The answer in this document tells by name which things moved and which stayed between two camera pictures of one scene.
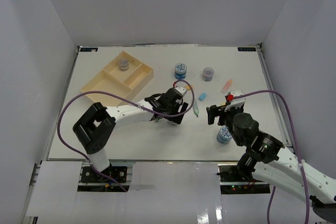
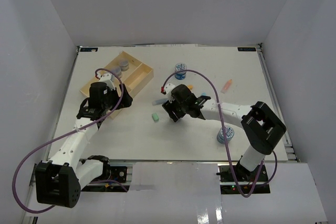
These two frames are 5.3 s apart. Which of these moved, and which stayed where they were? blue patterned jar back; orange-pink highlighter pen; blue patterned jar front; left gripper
Moved: left gripper
Stayed: blue patterned jar back; orange-pink highlighter pen; blue patterned jar front
